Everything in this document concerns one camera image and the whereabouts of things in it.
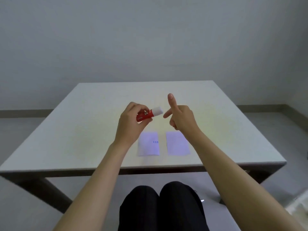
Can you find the person's left hand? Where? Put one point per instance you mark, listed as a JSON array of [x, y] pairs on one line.
[[126, 125]]

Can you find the person's right hand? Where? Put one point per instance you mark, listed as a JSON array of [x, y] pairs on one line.
[[185, 119]]

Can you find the person's right thumb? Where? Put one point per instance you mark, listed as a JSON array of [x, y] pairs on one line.
[[168, 114]]

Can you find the person's left thumb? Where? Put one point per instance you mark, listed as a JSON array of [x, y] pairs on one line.
[[146, 121]]

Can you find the red glue stick white cap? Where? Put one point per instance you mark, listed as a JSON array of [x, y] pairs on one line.
[[147, 114]]

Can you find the person's left forearm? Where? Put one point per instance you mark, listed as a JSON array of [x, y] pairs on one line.
[[96, 185]]

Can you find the person's right forearm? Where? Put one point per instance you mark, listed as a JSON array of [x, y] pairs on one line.
[[231, 180]]

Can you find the white paper with blue marks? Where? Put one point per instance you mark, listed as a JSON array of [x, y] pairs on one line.
[[147, 149]]

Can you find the plain white paper sheet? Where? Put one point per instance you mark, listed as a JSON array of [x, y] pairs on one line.
[[176, 146]]

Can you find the person's left leg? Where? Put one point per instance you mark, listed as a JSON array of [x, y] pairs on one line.
[[139, 209]]

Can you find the person's leg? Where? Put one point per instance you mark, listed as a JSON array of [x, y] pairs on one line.
[[180, 206], [139, 209]]

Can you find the person's right leg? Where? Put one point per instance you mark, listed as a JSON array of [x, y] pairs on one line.
[[180, 206]]

